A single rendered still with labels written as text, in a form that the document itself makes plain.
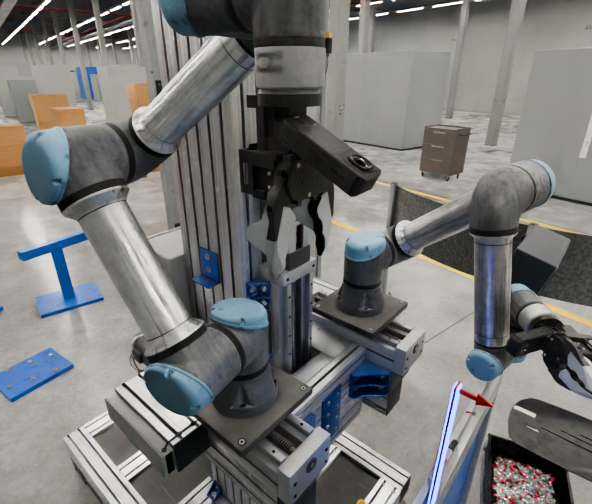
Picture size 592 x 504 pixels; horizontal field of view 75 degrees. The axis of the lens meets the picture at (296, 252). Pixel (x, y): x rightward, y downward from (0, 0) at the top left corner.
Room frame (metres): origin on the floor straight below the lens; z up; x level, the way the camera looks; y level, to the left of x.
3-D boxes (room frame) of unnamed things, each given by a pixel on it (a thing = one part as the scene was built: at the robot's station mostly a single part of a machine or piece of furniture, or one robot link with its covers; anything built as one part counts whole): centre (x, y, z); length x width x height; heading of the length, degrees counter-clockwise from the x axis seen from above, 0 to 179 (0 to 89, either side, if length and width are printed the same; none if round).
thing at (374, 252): (1.06, -0.21, 1.20); 0.13 x 0.12 x 0.14; 129
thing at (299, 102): (0.47, 0.01, 1.62); 0.09 x 0.08 x 0.12; 50
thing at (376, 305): (1.06, -0.20, 1.09); 0.15 x 0.15 x 0.10
